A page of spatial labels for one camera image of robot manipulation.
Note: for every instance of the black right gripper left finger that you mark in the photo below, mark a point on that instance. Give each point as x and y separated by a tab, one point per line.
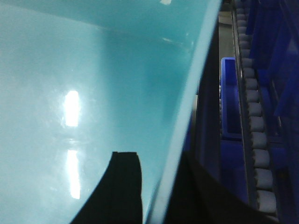
117	197

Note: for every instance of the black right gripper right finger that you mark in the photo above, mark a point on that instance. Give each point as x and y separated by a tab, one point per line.
197	198

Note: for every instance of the light blue plastic bin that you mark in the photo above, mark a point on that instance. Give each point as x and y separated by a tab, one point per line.
81	79

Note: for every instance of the dark blue bins on right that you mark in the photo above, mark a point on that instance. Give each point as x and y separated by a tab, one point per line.
274	27

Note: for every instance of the dark blue bin below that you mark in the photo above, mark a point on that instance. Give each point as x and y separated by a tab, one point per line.
233	175

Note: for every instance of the white roller conveyor track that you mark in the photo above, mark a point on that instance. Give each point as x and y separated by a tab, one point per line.
259	176

